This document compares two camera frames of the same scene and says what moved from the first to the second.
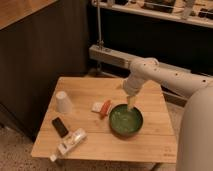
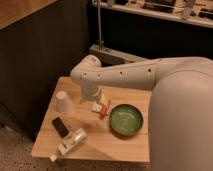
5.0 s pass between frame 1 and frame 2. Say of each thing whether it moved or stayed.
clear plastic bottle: stayed
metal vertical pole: stayed
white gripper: moved
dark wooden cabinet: stayed
